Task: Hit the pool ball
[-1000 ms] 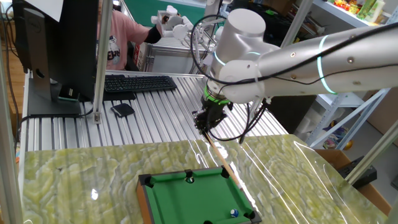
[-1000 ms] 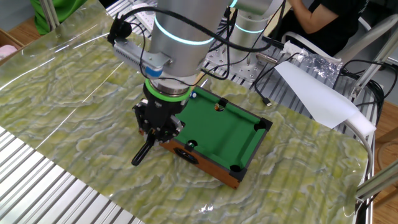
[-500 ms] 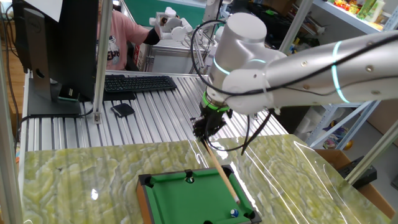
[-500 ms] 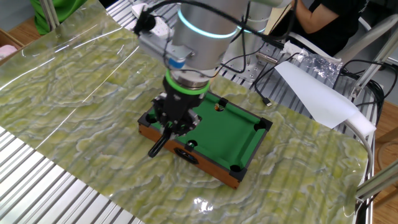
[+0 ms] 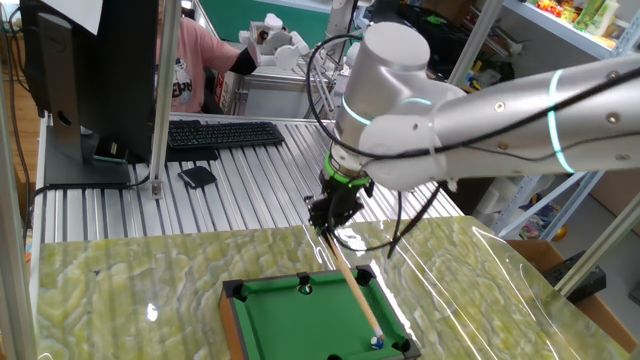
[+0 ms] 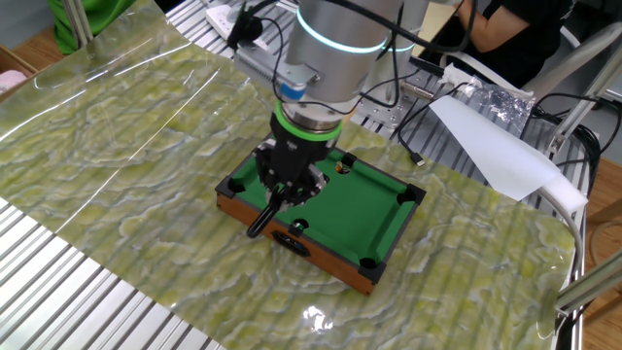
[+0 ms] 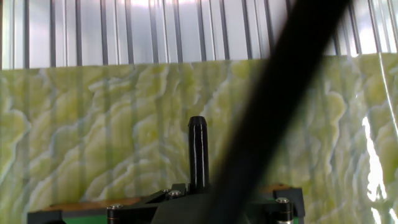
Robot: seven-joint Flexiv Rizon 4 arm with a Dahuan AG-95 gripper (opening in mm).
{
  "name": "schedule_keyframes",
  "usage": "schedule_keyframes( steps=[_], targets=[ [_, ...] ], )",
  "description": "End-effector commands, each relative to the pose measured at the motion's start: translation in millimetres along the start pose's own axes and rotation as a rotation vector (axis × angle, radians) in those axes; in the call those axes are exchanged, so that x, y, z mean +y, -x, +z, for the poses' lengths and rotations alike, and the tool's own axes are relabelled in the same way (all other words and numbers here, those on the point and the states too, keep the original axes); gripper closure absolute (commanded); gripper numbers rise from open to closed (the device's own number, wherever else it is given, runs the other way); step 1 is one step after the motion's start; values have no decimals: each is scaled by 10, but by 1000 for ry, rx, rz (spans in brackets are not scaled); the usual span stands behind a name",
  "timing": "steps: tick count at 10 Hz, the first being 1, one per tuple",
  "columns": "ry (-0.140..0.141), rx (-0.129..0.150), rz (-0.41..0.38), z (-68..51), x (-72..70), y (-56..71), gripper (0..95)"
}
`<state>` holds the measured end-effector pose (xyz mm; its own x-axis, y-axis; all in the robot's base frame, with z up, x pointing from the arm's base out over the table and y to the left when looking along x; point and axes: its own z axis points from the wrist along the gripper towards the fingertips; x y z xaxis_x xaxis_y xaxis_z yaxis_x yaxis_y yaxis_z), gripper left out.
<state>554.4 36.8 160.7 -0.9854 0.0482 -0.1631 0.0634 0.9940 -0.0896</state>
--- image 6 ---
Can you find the clear plastic bag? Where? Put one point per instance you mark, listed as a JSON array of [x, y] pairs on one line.
[[500, 104]]

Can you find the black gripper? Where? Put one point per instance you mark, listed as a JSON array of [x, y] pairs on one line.
[[294, 155]]

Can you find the white grey office chair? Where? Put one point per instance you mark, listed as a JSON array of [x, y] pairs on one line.
[[568, 63]]

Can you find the tan cardboard sheet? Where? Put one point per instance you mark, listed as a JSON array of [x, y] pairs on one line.
[[435, 22]]

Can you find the mini pool table green felt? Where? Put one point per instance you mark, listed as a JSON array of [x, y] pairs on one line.
[[350, 204]]

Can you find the white foam sheet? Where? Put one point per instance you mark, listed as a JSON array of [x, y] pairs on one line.
[[500, 150]]

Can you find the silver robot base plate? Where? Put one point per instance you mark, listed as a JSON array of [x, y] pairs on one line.
[[389, 114]]

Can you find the person in black shirt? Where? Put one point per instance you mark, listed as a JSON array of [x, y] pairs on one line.
[[539, 34]]

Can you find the orange pool ball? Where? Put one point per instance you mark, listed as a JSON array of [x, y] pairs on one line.
[[340, 168]]

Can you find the white power strip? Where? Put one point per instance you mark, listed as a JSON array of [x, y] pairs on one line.
[[218, 19]]

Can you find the pink cloth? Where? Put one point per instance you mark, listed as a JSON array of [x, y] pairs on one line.
[[12, 81]]

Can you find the white plastic tube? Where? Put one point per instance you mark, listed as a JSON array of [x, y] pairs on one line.
[[573, 228]]

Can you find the green six pool ball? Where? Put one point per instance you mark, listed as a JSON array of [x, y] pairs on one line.
[[298, 226]]

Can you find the aluminium frame post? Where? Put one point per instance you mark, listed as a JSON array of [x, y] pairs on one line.
[[78, 24], [588, 92], [593, 282]]

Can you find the green marble pattern mat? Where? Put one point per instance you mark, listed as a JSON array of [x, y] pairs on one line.
[[121, 146]]

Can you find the bare forearm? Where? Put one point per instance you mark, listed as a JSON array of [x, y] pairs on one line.
[[486, 26]]

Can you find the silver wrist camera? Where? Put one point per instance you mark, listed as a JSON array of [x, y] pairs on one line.
[[262, 68]]

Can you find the green fabric garment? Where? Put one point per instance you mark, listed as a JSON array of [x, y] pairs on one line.
[[112, 12]]

